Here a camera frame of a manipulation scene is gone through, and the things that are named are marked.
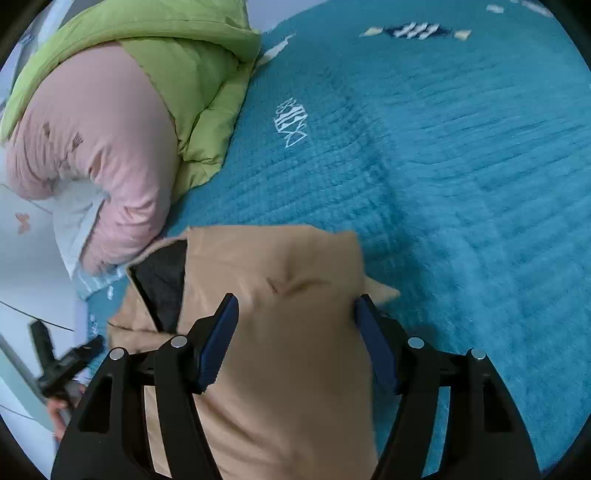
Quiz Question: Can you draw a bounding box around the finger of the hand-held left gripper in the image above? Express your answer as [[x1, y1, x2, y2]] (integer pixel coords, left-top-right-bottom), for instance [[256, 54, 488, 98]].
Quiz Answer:
[[30, 320, 57, 376], [54, 334, 106, 376]]

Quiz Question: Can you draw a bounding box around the thin black cable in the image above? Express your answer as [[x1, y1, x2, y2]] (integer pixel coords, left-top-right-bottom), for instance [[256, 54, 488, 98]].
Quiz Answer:
[[0, 299, 75, 332]]

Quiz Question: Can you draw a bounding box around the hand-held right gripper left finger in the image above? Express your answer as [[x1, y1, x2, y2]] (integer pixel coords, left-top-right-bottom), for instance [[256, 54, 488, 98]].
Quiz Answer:
[[50, 292, 241, 480]]

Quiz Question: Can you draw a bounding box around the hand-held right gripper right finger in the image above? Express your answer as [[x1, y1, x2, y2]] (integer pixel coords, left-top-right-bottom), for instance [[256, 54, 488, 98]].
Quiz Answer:
[[353, 293, 542, 480]]

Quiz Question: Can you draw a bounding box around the pink and green quilt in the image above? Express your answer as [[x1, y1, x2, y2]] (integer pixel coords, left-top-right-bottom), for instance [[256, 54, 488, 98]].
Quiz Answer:
[[0, 0, 263, 204]]

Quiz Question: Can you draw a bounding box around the teal fish-print blanket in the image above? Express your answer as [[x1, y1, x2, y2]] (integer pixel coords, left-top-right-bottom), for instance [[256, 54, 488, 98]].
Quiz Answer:
[[76, 0, 591, 478]]

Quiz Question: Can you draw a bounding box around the tan coat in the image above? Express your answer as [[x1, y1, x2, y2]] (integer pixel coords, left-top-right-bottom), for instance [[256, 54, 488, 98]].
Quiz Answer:
[[107, 225, 402, 480]]

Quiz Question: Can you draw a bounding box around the white cloth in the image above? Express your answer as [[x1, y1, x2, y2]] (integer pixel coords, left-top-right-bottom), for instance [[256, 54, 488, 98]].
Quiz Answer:
[[50, 178, 114, 280]]

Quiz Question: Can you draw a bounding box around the person's left hand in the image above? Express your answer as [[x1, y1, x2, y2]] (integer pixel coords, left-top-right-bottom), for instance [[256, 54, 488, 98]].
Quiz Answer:
[[46, 384, 88, 440]]

